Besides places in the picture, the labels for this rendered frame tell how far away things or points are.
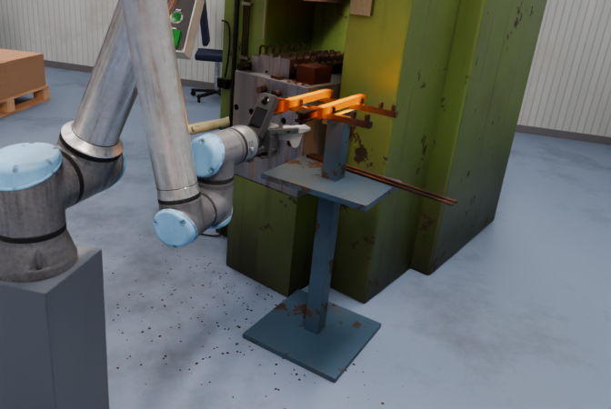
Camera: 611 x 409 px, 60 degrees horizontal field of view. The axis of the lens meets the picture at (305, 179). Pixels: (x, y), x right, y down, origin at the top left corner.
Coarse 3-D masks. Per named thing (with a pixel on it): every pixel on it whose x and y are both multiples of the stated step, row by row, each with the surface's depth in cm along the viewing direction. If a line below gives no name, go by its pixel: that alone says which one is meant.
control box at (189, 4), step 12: (180, 0) 223; (192, 0) 222; (204, 0) 230; (180, 12) 222; (192, 12) 221; (180, 24) 221; (192, 24) 222; (180, 36) 220; (192, 36) 224; (180, 48) 219; (192, 48) 226
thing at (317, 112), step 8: (352, 96) 182; (360, 96) 184; (328, 104) 167; (336, 104) 169; (344, 104) 173; (352, 104) 179; (296, 112) 152; (304, 112) 152; (312, 112) 155; (320, 112) 158; (328, 112) 165; (296, 120) 152; (304, 120) 153
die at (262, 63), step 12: (252, 60) 217; (264, 60) 213; (276, 60) 209; (288, 60) 205; (300, 60) 210; (312, 60) 217; (324, 60) 223; (336, 60) 231; (264, 72) 214; (276, 72) 210; (288, 72) 207; (336, 72) 233
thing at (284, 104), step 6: (318, 90) 187; (324, 90) 188; (330, 90) 189; (294, 96) 173; (300, 96) 174; (306, 96) 175; (312, 96) 178; (318, 96) 182; (324, 96) 186; (282, 102) 164; (288, 102) 164; (294, 102) 169; (306, 102) 176; (276, 108) 162; (282, 108) 165; (288, 108) 165; (276, 114) 161
